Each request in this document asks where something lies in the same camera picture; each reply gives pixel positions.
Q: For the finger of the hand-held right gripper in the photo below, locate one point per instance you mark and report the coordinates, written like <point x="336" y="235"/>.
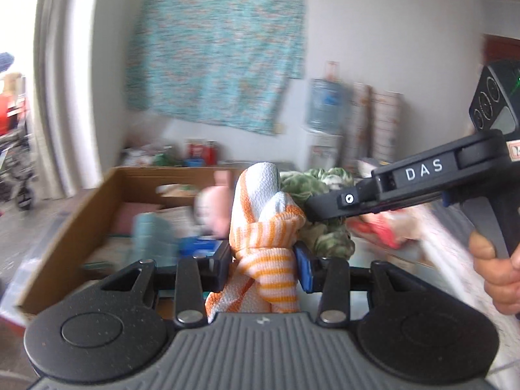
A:
<point x="337" y="207"/>

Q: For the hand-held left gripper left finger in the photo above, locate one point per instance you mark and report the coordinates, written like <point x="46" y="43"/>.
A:
<point x="221" y="265"/>

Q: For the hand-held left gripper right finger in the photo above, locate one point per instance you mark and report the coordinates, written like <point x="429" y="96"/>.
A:
<point x="304" y="269"/>

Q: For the green camouflage cloth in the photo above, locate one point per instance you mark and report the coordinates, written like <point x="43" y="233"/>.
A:
<point x="325" y="235"/>

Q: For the orange striped white towel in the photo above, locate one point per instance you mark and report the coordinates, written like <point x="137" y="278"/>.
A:
<point x="264" y="260"/>

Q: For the pink plush toy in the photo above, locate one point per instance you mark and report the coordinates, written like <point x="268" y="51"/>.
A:
<point x="215" y="211"/>

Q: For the blue white paper box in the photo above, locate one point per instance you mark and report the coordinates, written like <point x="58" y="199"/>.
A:
<point x="156" y="235"/>

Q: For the brown cardboard box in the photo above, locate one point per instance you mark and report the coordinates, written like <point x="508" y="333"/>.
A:
<point x="69" y="252"/>

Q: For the person's right hand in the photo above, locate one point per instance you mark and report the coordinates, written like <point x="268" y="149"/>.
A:
<point x="499" y="280"/>

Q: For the blue wipes packet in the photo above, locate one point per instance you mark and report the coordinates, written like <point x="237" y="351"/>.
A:
<point x="199" y="245"/>

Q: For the red white plastic packet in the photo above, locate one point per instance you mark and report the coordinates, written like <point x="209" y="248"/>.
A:
<point x="382" y="227"/>

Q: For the pale patterned rolled mat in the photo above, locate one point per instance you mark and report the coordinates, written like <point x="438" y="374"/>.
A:
<point x="360" y="122"/>

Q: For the pink checked rolled mat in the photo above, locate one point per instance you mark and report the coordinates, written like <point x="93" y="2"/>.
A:
<point x="388" y="126"/>

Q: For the blue water bottle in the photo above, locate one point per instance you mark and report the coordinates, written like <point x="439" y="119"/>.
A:
<point x="327" y="105"/>

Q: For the red packets on table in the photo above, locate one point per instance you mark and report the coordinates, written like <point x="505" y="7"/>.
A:
<point x="210" y="152"/>

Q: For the red gift bag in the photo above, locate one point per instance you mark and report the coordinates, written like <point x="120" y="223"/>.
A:
<point x="196" y="149"/>

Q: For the brown wooden door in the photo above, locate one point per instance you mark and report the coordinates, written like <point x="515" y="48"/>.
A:
<point x="501" y="48"/>

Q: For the clear plastic bags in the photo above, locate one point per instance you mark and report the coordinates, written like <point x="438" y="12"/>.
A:
<point x="146" y="156"/>

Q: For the wheelchair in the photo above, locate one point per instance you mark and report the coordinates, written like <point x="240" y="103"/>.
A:
<point x="24" y="199"/>

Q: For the beige curtain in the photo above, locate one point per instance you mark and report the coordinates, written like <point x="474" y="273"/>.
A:
<point x="65" y="89"/>

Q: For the red plastic basket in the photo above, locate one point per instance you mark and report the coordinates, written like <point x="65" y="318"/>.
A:
<point x="5" y="113"/>

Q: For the teal floral wall cloth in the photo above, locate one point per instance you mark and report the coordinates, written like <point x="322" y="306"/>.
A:
<point x="215" y="57"/>

